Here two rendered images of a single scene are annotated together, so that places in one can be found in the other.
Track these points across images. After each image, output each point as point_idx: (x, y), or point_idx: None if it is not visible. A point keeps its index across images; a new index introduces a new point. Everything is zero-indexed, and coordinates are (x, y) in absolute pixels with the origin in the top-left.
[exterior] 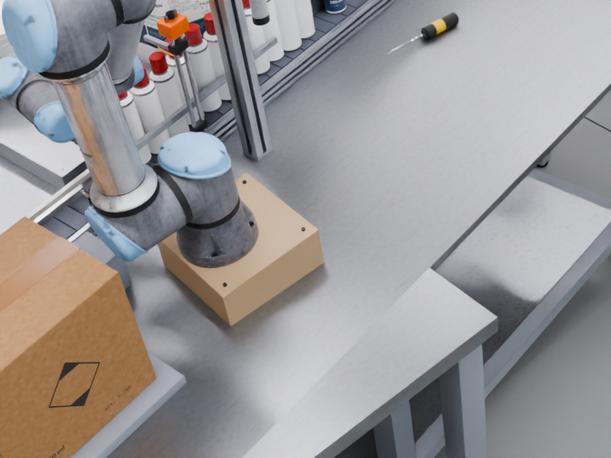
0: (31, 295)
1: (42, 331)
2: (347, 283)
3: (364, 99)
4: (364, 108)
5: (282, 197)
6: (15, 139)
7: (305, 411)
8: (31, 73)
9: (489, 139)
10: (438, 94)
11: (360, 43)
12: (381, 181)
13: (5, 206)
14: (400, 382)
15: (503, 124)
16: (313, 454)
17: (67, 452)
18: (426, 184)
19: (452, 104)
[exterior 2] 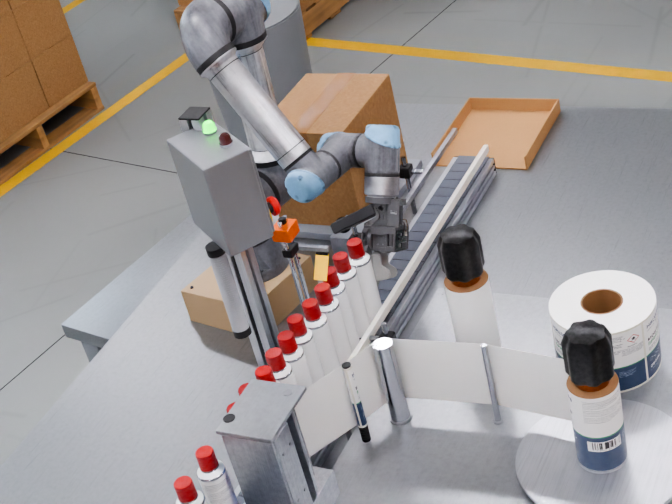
0: (302, 108)
1: (283, 100)
2: (169, 313)
3: (188, 462)
4: (186, 452)
5: (241, 354)
6: (515, 302)
7: (181, 246)
8: (365, 141)
9: (61, 450)
10: (111, 486)
11: None
12: (156, 389)
13: (494, 282)
14: (123, 275)
15: (47, 469)
16: (171, 231)
17: None
18: (116, 397)
19: (96, 479)
